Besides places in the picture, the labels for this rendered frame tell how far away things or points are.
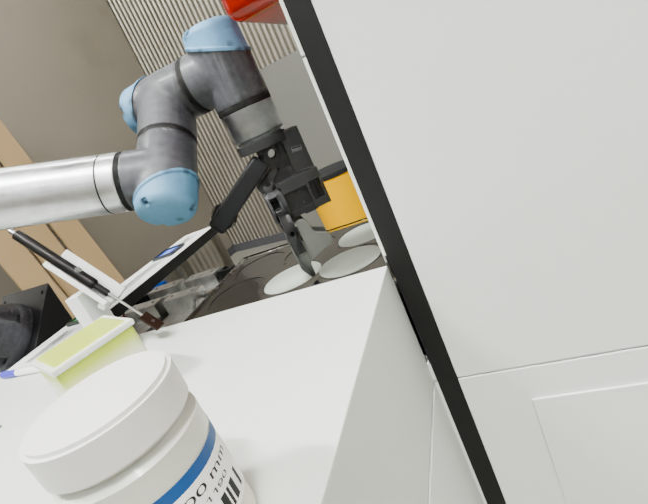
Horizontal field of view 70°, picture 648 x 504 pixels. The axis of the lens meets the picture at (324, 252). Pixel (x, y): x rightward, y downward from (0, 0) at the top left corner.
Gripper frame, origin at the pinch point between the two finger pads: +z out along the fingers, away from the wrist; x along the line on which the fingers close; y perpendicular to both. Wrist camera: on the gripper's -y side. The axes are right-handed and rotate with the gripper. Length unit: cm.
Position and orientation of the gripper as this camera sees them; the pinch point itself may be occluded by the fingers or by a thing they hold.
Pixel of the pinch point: (305, 270)
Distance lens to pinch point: 68.9
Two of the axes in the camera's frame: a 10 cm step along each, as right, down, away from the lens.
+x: -2.2, -2.3, 9.5
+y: 8.9, -4.4, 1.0
